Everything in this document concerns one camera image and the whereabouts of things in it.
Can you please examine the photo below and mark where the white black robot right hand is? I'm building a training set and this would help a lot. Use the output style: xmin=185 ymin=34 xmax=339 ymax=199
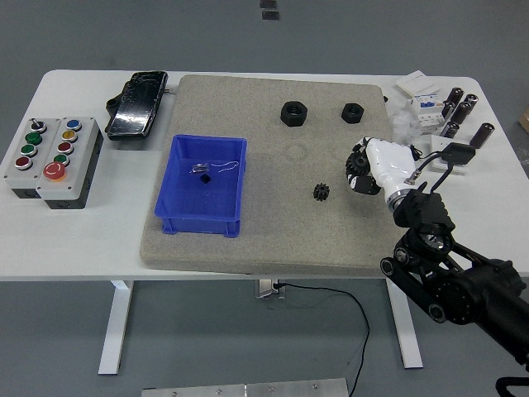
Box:
xmin=344 ymin=136 xmax=417 ymax=199

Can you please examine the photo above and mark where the small black hex nut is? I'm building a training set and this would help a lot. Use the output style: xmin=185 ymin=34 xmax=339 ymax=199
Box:
xmin=341 ymin=103 xmax=365 ymax=124

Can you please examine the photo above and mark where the large black hex nut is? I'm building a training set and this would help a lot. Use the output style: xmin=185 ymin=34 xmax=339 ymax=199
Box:
xmin=279 ymin=100 xmax=307 ymax=127

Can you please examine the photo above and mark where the silver under-table control box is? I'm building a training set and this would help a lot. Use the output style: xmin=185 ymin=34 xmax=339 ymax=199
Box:
xmin=255 ymin=279 xmax=287 ymax=299

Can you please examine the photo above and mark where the blue plastic box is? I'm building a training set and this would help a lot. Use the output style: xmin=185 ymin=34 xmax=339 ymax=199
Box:
xmin=154 ymin=134 xmax=249 ymax=240

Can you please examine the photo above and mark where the grey emergency-stop button box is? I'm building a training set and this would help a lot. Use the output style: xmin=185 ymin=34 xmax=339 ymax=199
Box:
xmin=36 ymin=116 xmax=104 ymax=211

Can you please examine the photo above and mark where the grey four-button control box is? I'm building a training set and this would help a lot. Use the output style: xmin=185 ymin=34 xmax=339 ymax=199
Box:
xmin=2 ymin=117 xmax=63 ymax=200

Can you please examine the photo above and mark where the crumpled clear plastic bag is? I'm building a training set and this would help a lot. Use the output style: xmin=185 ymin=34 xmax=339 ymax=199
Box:
xmin=388 ymin=98 xmax=423 ymax=154

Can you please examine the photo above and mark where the white circuit breaker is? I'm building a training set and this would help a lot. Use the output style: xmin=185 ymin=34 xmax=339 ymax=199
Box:
xmin=409 ymin=90 xmax=448 ymax=136

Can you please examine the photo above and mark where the grey-brown foam mat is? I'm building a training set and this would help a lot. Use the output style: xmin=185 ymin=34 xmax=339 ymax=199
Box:
xmin=139 ymin=74 xmax=405 ymax=277

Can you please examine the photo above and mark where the white table leg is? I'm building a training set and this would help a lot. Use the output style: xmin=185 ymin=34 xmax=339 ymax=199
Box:
xmin=98 ymin=280 xmax=134 ymax=376
xmin=388 ymin=277 xmax=425 ymax=369

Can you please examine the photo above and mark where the black glossy foot pedal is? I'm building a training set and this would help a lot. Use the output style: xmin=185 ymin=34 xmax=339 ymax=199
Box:
xmin=103 ymin=70 xmax=169 ymax=142

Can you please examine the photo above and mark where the silver metal plate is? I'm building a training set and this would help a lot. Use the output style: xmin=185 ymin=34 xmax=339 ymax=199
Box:
xmin=141 ymin=377 xmax=350 ymax=397

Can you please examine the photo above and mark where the white wall socket panel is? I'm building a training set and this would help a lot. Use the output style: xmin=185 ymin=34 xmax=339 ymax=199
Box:
xmin=428 ymin=134 xmax=468 ymax=176

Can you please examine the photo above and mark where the black power adapter with cord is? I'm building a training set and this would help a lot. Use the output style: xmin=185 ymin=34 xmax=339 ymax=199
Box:
xmin=407 ymin=142 xmax=477 ymax=166

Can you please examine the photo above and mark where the white flat switch box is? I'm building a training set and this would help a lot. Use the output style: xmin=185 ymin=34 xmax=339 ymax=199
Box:
xmin=395 ymin=70 xmax=441 ymax=98

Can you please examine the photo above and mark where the black floor power cable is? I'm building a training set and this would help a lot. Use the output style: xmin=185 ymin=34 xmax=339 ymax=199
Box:
xmin=273 ymin=282 xmax=371 ymax=397

